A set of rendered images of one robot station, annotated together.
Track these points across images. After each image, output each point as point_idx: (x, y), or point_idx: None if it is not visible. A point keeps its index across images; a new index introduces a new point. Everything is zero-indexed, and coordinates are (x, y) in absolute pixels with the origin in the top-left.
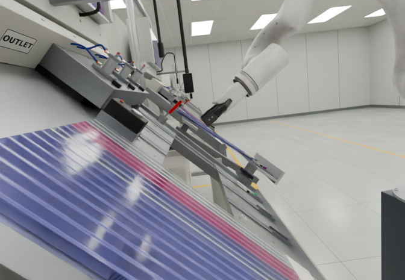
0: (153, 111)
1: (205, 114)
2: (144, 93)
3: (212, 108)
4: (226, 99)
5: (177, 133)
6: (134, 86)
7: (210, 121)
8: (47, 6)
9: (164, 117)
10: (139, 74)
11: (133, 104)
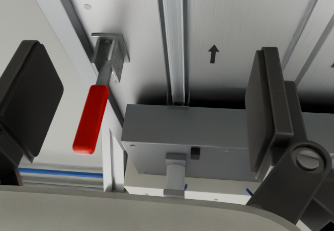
0: (84, 82)
1: (49, 117)
2: (188, 145)
3: (19, 182)
4: None
5: None
6: (215, 156)
7: (295, 97)
8: (297, 224)
9: (117, 68)
10: (181, 186)
11: (224, 111)
